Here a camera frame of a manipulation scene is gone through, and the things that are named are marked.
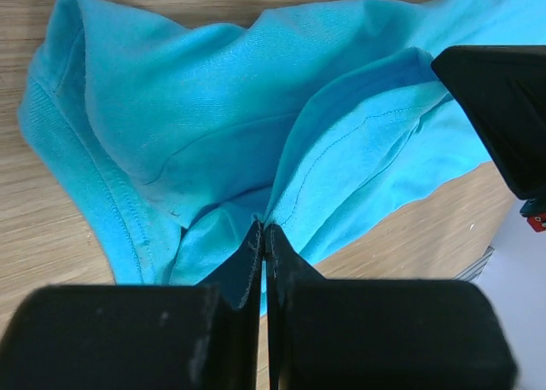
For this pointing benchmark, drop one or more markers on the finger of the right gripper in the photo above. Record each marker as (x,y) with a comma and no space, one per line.
(501,89)

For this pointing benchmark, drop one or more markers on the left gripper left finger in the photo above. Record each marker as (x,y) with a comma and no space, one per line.
(141,337)

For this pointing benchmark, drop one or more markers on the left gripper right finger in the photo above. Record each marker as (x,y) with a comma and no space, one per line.
(378,333)

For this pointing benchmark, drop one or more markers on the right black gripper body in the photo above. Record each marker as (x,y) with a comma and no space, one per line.
(534,212)

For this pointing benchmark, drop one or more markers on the blue t shirt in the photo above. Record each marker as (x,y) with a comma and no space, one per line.
(323,118)

